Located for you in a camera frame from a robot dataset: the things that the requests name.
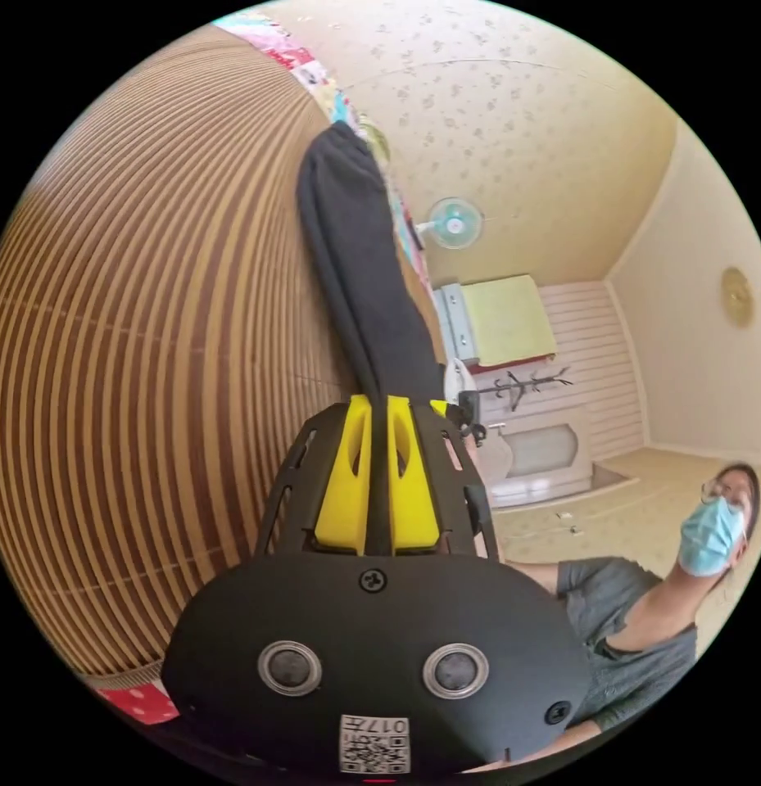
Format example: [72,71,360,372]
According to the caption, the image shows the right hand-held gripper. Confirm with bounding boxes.
[428,389,489,445]

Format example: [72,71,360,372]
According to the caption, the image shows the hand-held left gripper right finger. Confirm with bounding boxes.
[387,395,442,555]

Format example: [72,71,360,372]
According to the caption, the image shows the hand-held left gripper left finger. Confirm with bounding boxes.
[313,395,374,558]

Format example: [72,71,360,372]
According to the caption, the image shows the black pants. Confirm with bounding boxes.
[296,121,447,411]

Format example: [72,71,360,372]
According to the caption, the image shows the person's right hand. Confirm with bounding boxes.
[464,433,515,490]

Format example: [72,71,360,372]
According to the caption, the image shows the black coat rack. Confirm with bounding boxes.
[476,366,575,413]

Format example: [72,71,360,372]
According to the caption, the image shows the white door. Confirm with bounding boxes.
[485,404,596,509]

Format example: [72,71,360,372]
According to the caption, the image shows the person's body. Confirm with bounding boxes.
[555,461,761,735]

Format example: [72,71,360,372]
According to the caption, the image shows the bed with woven striped mat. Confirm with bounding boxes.
[0,13,450,727]

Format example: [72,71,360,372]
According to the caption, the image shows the wall fan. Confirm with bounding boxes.
[414,196,486,251]

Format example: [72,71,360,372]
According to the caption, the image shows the round golden wall clock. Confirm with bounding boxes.
[720,265,757,330]

